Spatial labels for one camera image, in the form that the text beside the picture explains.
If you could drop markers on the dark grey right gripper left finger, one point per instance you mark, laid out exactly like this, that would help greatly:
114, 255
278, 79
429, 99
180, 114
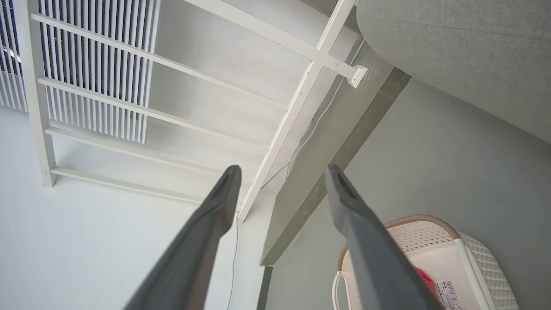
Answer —
202, 241

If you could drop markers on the white barcode sticker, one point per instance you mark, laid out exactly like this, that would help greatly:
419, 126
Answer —
448, 293

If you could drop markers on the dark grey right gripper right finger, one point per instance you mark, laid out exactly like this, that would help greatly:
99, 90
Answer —
370, 258

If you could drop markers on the grey fabric sofa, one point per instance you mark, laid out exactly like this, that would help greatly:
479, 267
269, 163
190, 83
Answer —
465, 47

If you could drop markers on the white perforated plastic laundry basket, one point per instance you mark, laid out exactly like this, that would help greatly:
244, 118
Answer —
430, 243

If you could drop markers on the white vertical window blinds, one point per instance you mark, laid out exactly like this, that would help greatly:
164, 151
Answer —
99, 51

